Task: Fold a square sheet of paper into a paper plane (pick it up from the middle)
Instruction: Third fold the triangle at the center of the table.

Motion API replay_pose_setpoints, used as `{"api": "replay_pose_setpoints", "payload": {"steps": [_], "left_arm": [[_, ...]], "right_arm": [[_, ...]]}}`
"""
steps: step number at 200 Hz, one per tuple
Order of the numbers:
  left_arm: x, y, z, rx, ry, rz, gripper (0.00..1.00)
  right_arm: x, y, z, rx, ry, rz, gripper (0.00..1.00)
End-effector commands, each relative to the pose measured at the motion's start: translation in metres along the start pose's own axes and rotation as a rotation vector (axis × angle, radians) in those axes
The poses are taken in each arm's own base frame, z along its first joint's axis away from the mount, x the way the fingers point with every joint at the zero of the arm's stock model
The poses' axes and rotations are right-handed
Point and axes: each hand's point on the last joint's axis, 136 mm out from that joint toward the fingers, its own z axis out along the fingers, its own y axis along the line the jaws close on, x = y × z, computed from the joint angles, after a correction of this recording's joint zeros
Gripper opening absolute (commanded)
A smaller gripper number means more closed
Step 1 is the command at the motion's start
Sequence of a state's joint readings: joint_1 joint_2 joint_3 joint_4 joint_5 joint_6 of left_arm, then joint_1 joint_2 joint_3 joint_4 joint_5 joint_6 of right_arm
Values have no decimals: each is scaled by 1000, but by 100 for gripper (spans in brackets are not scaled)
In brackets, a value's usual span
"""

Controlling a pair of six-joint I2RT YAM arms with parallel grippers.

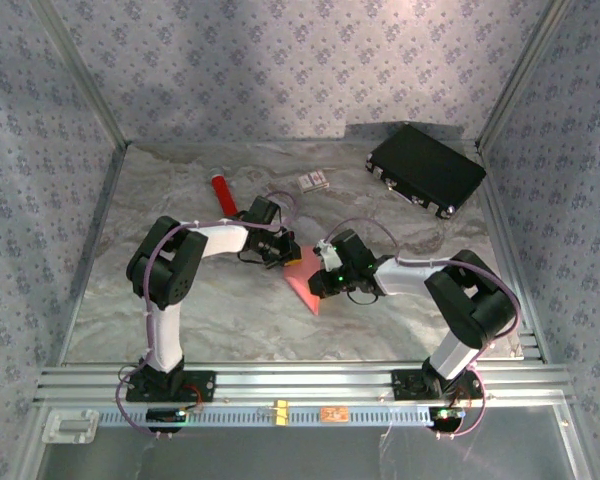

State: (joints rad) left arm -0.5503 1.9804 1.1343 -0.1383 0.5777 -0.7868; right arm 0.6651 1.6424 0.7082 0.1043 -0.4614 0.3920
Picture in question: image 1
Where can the pink paper sheet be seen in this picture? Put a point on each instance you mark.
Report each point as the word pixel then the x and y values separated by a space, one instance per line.
pixel 300 285

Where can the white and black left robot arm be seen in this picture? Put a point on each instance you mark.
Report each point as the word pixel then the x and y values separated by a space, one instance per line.
pixel 165 270

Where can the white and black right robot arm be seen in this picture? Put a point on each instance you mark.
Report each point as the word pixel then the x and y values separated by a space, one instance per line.
pixel 475 305

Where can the red glitter tube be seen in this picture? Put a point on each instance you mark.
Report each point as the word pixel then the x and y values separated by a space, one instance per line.
pixel 222 192

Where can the small playing card box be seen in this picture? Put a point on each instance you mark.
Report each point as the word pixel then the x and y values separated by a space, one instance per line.
pixel 312 181

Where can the orange label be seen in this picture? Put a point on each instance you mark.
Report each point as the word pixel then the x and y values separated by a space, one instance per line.
pixel 335 414

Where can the yellow clip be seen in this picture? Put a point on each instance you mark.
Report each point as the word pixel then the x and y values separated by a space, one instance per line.
pixel 282 412

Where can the black hard case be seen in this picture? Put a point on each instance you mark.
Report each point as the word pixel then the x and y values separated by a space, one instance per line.
pixel 425 165

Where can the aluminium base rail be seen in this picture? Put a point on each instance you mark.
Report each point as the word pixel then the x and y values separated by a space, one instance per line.
pixel 305 382

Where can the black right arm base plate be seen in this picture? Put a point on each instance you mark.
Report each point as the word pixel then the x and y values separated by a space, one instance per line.
pixel 405 385

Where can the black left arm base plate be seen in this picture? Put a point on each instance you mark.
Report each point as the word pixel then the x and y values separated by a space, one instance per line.
pixel 205 385

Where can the aluminium table side rail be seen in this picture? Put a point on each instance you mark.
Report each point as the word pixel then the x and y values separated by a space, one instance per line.
pixel 502 225
pixel 92 250

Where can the aluminium frame post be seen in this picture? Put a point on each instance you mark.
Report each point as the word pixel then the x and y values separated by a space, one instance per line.
pixel 84 75
pixel 521 75

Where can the white plastic bracket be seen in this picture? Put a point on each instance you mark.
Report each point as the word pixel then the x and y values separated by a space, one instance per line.
pixel 70 426

